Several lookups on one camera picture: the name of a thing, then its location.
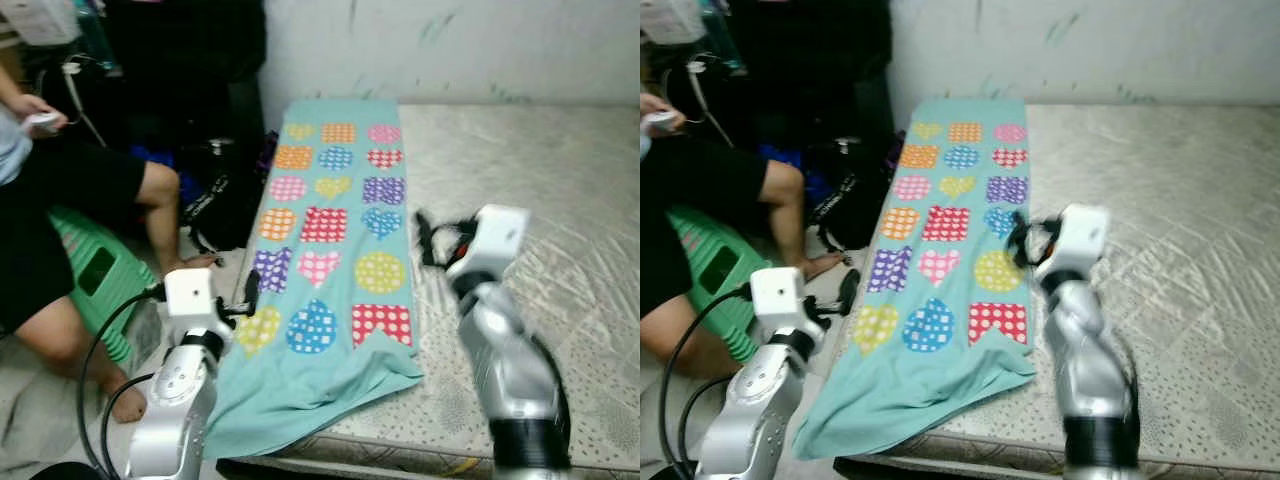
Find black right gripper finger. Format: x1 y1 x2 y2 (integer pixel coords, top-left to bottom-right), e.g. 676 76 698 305
1005 210 1034 271
413 210 443 271

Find teal blanket with dotted patches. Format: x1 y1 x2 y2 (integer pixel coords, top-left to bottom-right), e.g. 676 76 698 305
790 97 1036 461
200 98 425 461

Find person left hand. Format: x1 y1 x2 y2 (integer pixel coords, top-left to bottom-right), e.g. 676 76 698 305
3 93 69 137
640 93 689 135

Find black bag white lettering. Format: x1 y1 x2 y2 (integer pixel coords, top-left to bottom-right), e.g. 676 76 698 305
808 135 906 253
180 135 276 256

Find grey quilted mattress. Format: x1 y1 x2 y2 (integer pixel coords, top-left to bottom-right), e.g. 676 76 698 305
850 103 1280 476
235 103 641 476

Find green plastic stool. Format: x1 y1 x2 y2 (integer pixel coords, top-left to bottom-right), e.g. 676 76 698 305
48 205 161 366
668 205 776 363

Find person black shorts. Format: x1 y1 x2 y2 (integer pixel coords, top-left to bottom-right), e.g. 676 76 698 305
0 140 149 331
640 140 776 321

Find black mesh chair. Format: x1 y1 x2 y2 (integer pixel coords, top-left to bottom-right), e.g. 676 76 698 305
730 0 896 241
100 0 269 241

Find person torso light blue shirt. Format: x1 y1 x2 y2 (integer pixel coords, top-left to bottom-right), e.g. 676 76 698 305
0 105 33 189

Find green bottle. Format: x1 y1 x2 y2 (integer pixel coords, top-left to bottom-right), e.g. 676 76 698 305
75 0 121 79
702 0 746 76

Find white plastic basket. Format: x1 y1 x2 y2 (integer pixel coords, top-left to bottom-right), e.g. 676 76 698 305
5 0 86 46
640 0 709 46

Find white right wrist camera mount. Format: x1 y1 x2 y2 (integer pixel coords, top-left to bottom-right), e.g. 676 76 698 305
1035 204 1111 286
445 204 531 286

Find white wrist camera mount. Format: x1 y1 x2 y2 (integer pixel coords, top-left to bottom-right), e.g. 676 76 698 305
750 266 813 341
163 267 226 341
445 204 531 286
1035 204 1111 286

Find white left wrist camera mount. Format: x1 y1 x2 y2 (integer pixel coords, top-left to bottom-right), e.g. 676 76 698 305
750 266 813 341
163 267 226 341

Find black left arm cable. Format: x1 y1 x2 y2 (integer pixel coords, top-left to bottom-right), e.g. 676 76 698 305
658 283 756 480
77 285 169 480

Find thin white cable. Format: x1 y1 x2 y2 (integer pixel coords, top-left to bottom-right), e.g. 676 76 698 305
62 55 109 151
688 55 736 151

